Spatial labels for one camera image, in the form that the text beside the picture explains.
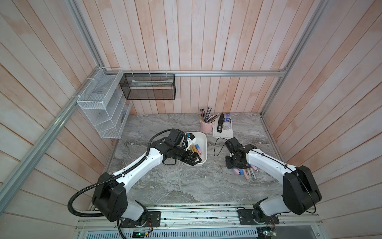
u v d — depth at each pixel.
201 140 1.04
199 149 0.98
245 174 0.88
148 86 1.02
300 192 0.43
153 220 0.73
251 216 0.73
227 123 1.09
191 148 0.99
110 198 0.41
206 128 1.06
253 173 0.88
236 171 0.88
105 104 0.69
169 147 0.60
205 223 0.73
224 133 1.07
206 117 1.04
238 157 0.64
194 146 1.00
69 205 0.38
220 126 1.07
